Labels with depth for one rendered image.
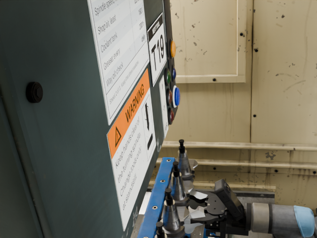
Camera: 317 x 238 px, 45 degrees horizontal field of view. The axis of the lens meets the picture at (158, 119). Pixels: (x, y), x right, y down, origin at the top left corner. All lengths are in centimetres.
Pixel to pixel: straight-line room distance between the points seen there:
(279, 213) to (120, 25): 78
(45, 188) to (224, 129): 127
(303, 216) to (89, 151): 82
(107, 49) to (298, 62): 109
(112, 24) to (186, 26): 100
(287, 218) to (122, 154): 73
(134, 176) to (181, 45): 98
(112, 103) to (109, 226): 10
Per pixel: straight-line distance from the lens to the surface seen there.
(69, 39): 26
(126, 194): 38
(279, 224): 104
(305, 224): 105
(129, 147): 38
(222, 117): 144
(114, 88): 33
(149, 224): 96
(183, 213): 100
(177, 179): 99
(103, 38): 31
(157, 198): 103
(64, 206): 25
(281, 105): 142
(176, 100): 62
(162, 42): 54
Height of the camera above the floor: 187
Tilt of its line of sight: 27 degrees down
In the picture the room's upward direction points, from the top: 6 degrees counter-clockwise
